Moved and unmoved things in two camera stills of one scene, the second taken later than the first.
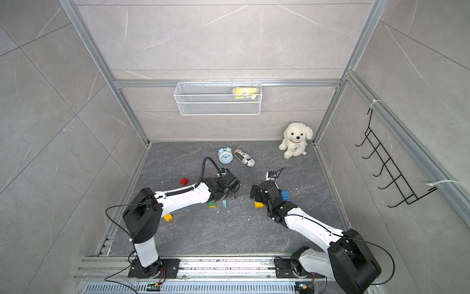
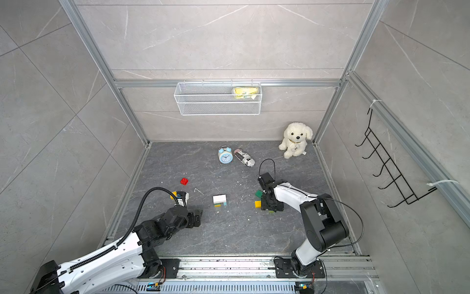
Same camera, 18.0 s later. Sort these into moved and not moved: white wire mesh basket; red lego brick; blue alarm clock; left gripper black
Moved: left gripper black
Not moved: white wire mesh basket; red lego brick; blue alarm clock
